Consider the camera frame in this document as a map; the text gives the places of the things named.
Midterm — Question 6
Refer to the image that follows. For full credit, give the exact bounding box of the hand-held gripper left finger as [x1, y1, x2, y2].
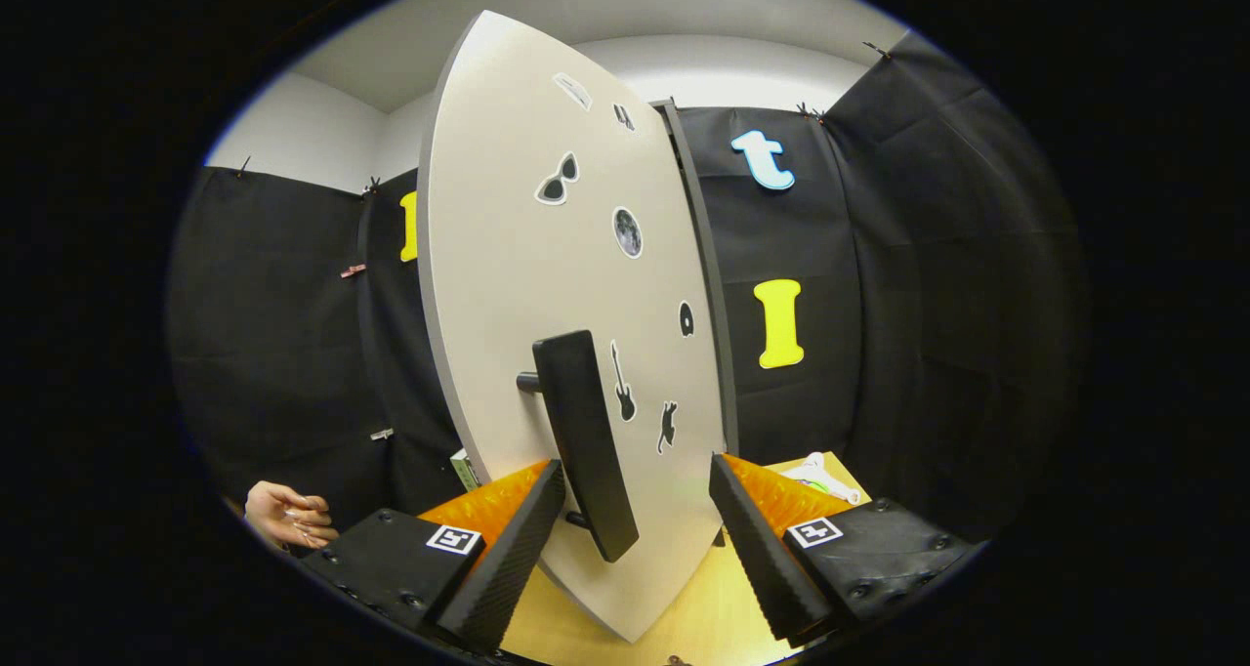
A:
[298, 458, 567, 655]

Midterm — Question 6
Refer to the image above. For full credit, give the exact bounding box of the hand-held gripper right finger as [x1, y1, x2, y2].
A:
[708, 453, 982, 647]

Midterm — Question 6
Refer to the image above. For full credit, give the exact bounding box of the black door handle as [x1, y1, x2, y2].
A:
[516, 330, 641, 563]

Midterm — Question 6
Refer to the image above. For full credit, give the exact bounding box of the beige cabinet door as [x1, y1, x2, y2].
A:
[417, 10, 729, 645]

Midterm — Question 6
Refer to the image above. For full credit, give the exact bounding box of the white and green toy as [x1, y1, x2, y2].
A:
[779, 451, 862, 507]

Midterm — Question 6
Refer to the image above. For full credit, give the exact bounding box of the grey cabinet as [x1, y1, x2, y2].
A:
[652, 100, 740, 457]

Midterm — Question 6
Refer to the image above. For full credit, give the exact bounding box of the black backdrop cloth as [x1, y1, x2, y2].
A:
[168, 31, 1090, 550]

